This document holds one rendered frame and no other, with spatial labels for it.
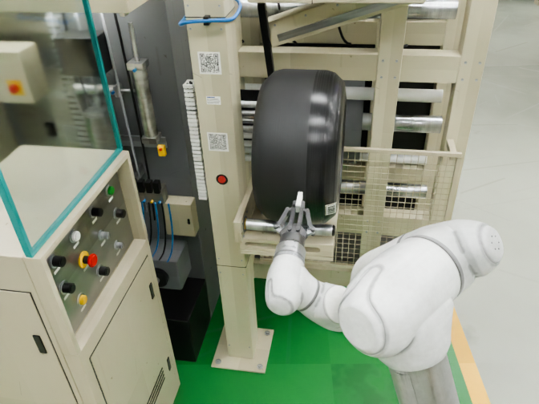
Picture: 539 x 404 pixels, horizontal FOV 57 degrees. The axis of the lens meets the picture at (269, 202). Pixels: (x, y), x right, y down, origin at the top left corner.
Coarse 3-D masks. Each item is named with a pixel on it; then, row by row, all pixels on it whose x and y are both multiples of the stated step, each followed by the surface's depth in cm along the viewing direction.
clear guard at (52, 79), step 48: (0, 0) 107; (48, 0) 123; (0, 48) 108; (48, 48) 125; (96, 48) 147; (0, 96) 109; (48, 96) 126; (96, 96) 149; (0, 144) 110; (48, 144) 127; (96, 144) 151; (0, 192) 112; (48, 192) 129
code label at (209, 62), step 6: (198, 54) 163; (204, 54) 162; (210, 54) 162; (216, 54) 162; (198, 60) 164; (204, 60) 164; (210, 60) 163; (216, 60) 163; (204, 66) 165; (210, 66) 164; (216, 66) 164; (204, 72) 166; (210, 72) 166; (216, 72) 165
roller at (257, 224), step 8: (248, 224) 190; (256, 224) 190; (264, 224) 189; (272, 224) 189; (304, 224) 187; (312, 224) 187; (320, 224) 187; (328, 224) 187; (320, 232) 186; (328, 232) 186
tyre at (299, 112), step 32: (288, 96) 162; (320, 96) 160; (256, 128) 163; (288, 128) 158; (320, 128) 157; (256, 160) 163; (288, 160) 159; (320, 160) 158; (256, 192) 170; (288, 192) 164; (320, 192) 162
